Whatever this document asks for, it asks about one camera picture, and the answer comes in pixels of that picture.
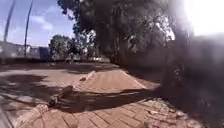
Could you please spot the row of tall trees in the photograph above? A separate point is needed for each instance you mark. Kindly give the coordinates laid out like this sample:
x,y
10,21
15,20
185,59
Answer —
x,y
126,30

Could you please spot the pale building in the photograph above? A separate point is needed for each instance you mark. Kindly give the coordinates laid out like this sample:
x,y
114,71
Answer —
x,y
16,50

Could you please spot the distant group of trees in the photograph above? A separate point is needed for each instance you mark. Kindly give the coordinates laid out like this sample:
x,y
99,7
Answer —
x,y
61,45

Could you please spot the bare dirt strip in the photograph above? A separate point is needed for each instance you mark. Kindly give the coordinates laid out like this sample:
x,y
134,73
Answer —
x,y
146,75

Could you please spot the long masonry wall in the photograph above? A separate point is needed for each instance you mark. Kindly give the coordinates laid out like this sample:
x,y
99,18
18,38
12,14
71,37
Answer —
x,y
206,56

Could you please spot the red brick path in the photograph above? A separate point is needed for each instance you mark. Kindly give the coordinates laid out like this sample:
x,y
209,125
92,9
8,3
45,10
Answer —
x,y
110,83

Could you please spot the thin leaning pole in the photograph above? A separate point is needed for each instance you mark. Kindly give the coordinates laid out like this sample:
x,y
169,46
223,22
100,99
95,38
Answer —
x,y
27,23
8,20

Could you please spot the grey asphalt road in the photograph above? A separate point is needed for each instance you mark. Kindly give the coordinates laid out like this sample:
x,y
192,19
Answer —
x,y
36,78

